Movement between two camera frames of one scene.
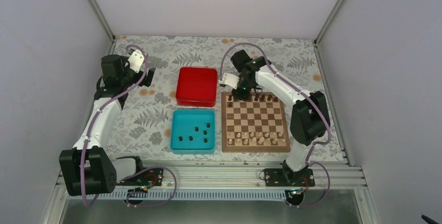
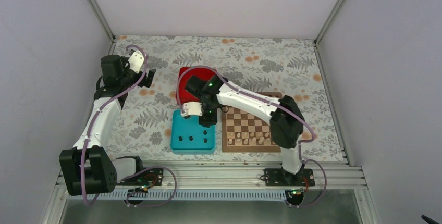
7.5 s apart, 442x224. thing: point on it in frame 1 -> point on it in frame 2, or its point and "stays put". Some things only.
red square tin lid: (196, 87) stays put
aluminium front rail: (220, 181) stays put
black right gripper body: (244, 95) -> (212, 116)
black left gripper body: (146, 82) stays put
